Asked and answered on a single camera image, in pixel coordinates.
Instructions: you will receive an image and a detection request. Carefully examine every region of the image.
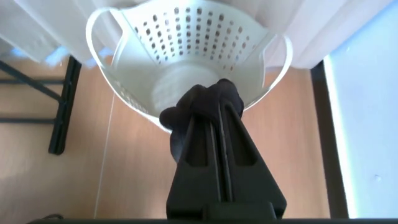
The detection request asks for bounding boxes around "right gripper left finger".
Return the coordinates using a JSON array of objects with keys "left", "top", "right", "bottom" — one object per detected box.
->
[{"left": 166, "top": 113, "right": 222, "bottom": 219}]

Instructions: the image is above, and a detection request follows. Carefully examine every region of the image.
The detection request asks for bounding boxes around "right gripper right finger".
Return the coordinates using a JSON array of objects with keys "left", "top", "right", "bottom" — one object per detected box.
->
[{"left": 219, "top": 100, "right": 287, "bottom": 219}]

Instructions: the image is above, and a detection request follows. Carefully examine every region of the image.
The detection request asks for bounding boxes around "black garment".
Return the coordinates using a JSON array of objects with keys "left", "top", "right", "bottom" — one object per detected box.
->
[{"left": 159, "top": 78, "right": 245, "bottom": 163}]

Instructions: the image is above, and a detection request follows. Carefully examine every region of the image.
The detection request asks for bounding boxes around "white laundry basket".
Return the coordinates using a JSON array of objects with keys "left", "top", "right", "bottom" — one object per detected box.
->
[{"left": 85, "top": 0, "right": 294, "bottom": 134}]

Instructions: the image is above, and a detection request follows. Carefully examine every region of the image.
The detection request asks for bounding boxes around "black clothes rack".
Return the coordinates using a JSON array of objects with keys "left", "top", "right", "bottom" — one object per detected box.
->
[{"left": 0, "top": 55, "right": 83, "bottom": 156}]

